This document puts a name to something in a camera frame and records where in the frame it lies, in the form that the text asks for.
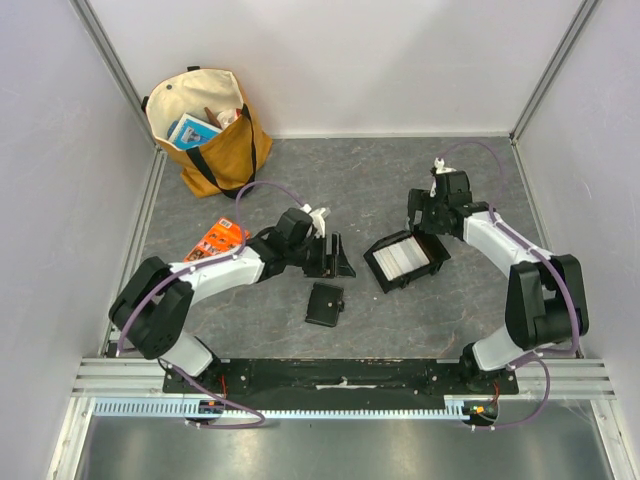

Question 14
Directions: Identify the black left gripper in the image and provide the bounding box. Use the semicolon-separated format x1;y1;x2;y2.
287;232;355;279

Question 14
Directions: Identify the black leather card holder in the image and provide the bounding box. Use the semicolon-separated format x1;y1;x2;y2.
305;282;345;328

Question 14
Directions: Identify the black plastic card tray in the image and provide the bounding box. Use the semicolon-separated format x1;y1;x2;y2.
363;229;451;294

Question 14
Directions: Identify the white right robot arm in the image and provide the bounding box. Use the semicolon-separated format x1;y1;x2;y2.
407;167;589;394

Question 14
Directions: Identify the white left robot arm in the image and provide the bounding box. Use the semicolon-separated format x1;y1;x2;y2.
108;205;356;393

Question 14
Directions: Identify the white credit card stack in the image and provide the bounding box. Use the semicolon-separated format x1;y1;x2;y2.
373;236;431;281

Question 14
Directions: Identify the orange printed box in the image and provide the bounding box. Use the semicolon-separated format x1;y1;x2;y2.
184;217;251;265

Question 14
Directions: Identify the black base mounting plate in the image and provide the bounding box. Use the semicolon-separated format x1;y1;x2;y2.
194;358;519;398

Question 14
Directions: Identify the blue book in bag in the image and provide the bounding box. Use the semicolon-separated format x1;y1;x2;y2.
168;113;222;150

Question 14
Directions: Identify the mustard tote bag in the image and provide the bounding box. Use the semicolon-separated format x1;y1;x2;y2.
141;66;272;199

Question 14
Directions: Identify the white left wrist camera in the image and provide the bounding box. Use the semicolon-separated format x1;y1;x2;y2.
300;204;331;238

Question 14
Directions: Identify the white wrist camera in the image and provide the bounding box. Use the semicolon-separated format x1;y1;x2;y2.
429;157;456;198
300;204;331;238

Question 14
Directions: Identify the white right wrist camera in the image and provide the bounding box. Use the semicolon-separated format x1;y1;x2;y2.
429;157;456;198

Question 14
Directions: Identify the grey slotted cable duct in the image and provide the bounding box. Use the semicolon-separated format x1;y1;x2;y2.
93;397;469;420

